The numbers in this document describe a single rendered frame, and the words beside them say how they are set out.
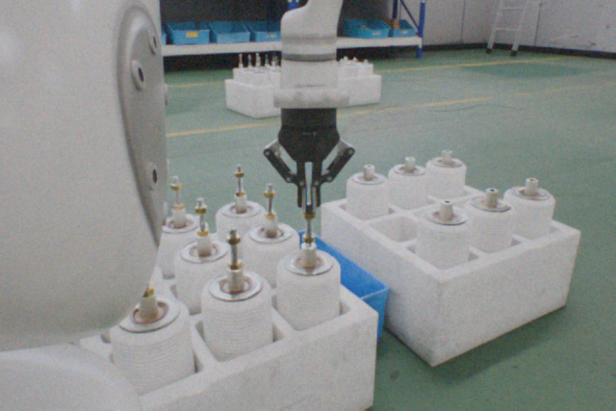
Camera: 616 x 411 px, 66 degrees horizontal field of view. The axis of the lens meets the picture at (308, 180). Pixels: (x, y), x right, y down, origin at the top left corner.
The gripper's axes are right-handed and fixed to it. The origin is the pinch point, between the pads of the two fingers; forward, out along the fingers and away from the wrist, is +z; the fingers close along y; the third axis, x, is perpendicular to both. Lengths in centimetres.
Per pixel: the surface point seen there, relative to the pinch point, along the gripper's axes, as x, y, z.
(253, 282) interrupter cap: 5.4, 7.9, 10.4
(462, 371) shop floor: -4.3, -27.7, 35.7
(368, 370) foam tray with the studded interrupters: 3.6, -9.1, 27.7
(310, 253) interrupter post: 1.0, -0.2, 8.4
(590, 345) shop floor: -10, -55, 36
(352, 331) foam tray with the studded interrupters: 5.3, -6.2, 19.1
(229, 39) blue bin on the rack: -454, 59, 6
